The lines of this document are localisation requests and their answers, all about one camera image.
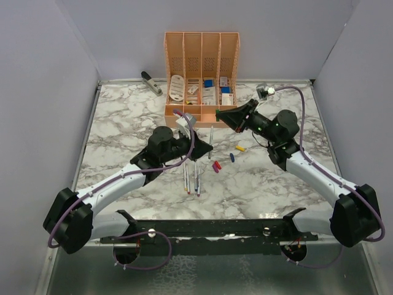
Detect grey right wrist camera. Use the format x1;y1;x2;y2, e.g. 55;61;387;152
256;84;276;100

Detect white oval ruler card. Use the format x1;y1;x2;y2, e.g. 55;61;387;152
168;74;185;102

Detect white pen purple end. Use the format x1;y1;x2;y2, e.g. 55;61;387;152
196;167;201;197

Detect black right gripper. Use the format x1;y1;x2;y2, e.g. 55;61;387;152
217;99;279;144

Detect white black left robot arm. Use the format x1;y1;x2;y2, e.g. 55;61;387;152
43;126;213;254

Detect peach plastic desk organizer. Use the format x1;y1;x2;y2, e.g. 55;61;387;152
164;31;240;128

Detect black mounting rail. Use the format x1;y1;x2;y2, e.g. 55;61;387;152
100;218;317;256

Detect white pen blue end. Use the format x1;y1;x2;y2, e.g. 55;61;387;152
194;161;198;192

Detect blue box in organizer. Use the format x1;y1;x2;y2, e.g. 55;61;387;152
204;79;214;88

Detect black grey stapler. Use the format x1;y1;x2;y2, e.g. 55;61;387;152
141;71;163;96

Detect red white card box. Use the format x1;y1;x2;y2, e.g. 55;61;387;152
221;93;234;106

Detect red pen cap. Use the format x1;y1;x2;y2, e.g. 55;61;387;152
214;161;222;173

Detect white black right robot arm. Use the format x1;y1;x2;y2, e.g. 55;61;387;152
216;100;383;248

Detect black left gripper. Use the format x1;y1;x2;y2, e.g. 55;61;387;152
161;128;213;164

